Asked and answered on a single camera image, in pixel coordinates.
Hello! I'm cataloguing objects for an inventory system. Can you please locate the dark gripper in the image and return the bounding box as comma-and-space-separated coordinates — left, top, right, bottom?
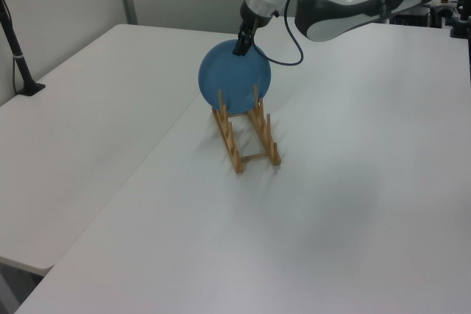
233, 0, 277, 58

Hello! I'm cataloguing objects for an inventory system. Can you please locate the blue round plate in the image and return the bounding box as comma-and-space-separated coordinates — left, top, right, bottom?
197, 38, 273, 114

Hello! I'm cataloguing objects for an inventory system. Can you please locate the wooden plate rack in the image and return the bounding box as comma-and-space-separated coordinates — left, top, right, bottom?
211, 82, 283, 176

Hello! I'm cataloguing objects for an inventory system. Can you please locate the black electronics box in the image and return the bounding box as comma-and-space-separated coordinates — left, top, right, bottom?
389, 12, 432, 28

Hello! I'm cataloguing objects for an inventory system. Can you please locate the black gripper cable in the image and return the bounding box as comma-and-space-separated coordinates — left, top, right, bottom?
253, 0, 347, 67

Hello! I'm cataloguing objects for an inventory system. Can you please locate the black clamp mount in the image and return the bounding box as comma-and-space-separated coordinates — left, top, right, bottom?
446, 0, 471, 40

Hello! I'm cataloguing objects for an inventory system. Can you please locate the black camera stand pole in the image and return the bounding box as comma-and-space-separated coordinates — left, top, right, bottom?
0, 0, 47, 98

